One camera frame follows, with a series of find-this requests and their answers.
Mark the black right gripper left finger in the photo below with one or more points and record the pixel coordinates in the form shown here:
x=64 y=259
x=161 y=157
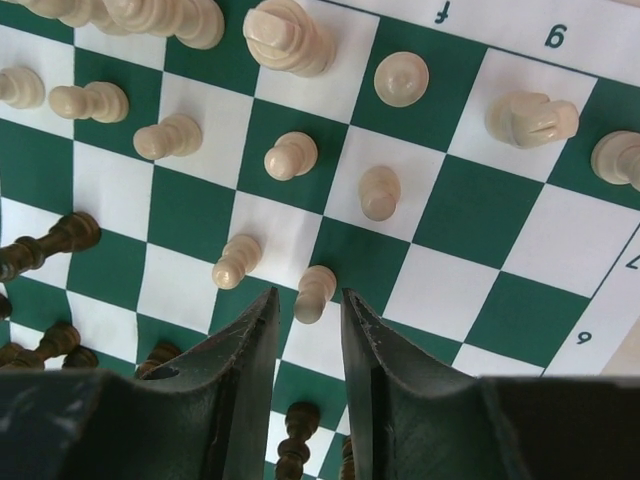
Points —
x=201 y=415

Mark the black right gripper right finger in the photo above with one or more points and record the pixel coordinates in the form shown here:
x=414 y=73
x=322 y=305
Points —
x=414 y=417

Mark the light wooden pawn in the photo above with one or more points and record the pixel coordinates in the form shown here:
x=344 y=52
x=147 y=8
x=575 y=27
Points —
x=315 y=288

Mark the green white chess mat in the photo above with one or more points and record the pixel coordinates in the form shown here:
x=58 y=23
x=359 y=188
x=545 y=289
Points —
x=227 y=178

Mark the light wooden chess piece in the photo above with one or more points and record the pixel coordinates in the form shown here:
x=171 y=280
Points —
x=528 y=120

